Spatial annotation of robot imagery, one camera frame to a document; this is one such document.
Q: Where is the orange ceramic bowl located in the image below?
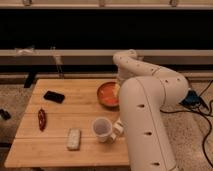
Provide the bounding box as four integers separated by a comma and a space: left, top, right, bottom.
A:
97, 81, 120, 107

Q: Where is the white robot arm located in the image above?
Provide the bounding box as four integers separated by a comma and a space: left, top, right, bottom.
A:
113, 50, 188, 171

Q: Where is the white plastic cup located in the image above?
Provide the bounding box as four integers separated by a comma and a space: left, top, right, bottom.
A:
92, 117, 112, 143

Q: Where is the black phone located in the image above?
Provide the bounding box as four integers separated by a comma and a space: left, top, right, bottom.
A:
44, 91, 65, 104

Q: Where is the white wrapped snack bar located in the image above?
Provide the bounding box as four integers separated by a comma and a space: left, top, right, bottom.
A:
67, 129, 81, 150

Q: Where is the blue device on floor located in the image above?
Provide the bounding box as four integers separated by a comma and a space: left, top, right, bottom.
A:
181, 90, 200, 106

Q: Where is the crumpled clear plastic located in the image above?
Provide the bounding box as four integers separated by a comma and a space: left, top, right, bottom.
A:
15, 47, 35, 56

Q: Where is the black object on floor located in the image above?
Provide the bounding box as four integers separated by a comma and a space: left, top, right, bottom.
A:
0, 109, 11, 120

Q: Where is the black cable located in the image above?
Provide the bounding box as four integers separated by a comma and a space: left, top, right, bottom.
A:
159, 79, 213, 169

